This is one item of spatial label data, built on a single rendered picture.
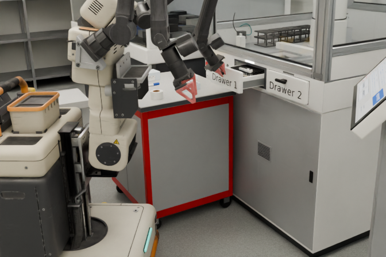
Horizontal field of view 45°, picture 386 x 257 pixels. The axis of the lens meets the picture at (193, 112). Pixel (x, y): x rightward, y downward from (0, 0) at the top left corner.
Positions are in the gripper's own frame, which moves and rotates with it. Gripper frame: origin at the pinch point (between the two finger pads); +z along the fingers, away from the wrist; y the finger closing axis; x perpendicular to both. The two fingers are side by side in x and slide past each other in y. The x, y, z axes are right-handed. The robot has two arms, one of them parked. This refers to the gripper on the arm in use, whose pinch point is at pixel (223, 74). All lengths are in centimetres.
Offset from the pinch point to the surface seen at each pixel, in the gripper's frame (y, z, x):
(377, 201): -14, 22, -100
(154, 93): -30.1, -9.4, 20.2
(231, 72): 2.9, 0.4, -3.6
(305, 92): 12.7, 11.8, -42.7
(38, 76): -68, 46, 372
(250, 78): 7.4, 7.6, -9.7
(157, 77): -16, 3, 58
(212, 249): -67, 62, -16
